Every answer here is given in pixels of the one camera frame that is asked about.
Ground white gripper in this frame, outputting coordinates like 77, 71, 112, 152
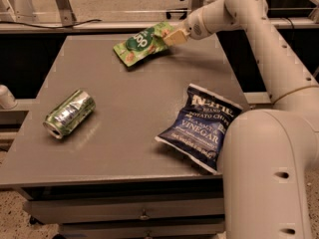
163, 7, 212, 46

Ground green rice chip bag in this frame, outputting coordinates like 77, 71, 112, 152
114, 22, 173, 67

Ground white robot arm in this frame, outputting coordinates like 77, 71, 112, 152
164, 0, 319, 239

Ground blue potato chip bag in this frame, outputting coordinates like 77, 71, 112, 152
156, 84, 242, 174

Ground green soda can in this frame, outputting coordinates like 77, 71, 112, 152
43, 90, 96, 139

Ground grey drawer cabinet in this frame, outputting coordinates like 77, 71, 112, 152
0, 35, 245, 239

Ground white cylinder at left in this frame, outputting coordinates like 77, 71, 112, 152
0, 85, 17, 110

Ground grey metal frame rail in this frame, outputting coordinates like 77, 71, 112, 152
0, 0, 319, 35

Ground black cable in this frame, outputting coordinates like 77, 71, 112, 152
0, 19, 104, 30

